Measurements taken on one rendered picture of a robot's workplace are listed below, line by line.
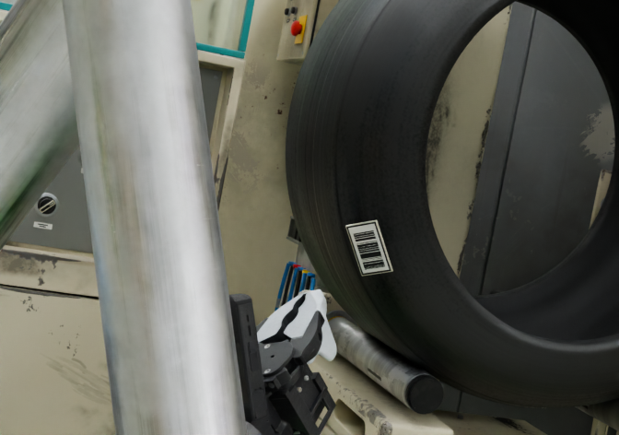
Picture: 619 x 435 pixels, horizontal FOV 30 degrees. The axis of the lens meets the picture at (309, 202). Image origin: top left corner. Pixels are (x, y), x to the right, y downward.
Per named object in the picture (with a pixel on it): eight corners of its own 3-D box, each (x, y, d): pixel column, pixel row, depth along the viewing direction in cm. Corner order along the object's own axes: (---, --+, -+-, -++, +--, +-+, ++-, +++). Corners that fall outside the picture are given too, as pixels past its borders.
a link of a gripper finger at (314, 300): (337, 327, 118) (301, 389, 111) (312, 282, 115) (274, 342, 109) (363, 324, 116) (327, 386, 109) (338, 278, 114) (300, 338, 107)
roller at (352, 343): (352, 344, 164) (321, 348, 163) (349, 312, 163) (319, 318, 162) (446, 411, 130) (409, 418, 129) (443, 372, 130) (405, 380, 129)
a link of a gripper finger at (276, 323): (312, 331, 120) (275, 391, 113) (287, 286, 117) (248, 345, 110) (337, 327, 118) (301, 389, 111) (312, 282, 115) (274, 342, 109)
